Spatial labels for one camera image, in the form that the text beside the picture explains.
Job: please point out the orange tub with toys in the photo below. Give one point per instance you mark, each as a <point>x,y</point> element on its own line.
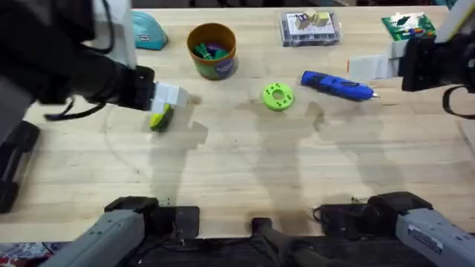
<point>213,66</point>

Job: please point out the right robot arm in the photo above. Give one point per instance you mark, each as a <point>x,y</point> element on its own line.
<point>438,233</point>

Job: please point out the yellow-green toy vegetable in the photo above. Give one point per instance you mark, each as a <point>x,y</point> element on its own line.
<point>157,120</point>

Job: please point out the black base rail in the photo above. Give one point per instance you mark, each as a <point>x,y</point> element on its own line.
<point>222,256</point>

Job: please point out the black bar beside table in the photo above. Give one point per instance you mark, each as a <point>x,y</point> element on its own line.
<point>15,159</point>

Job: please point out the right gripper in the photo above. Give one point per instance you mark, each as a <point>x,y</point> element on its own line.
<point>426,63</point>

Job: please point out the clear box with blocks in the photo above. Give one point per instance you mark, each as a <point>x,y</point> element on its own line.
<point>310,35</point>

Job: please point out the blue electric screwdriver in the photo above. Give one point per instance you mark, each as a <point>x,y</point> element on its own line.
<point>334,85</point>

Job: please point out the green disc with holes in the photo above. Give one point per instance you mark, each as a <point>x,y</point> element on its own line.
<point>272,102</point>

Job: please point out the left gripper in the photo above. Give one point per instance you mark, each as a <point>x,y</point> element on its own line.
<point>130,87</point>

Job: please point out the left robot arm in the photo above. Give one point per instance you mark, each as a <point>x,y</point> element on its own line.
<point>37,55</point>

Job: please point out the green board with blocks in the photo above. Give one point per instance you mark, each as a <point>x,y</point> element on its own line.
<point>408,26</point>

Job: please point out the teal zip pouch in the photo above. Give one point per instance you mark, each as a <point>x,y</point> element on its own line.
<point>148,33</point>

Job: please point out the colourful patterned cloth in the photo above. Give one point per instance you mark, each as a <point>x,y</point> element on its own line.
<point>18,256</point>

